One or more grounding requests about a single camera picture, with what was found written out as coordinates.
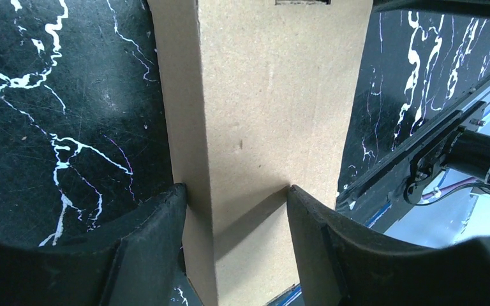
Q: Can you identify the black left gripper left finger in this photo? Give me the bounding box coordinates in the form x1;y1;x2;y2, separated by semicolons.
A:
0;184;187;305

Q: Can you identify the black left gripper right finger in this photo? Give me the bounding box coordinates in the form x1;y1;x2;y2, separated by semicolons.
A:
286;186;490;305

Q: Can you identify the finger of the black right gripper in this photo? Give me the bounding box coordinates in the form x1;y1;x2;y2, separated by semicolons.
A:
372;0;490;18

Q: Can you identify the brown cardboard paper box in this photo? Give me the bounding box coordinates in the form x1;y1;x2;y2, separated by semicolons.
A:
149;1;373;305

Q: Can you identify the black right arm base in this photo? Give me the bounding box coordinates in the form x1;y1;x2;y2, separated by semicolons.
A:
403;127;490;206

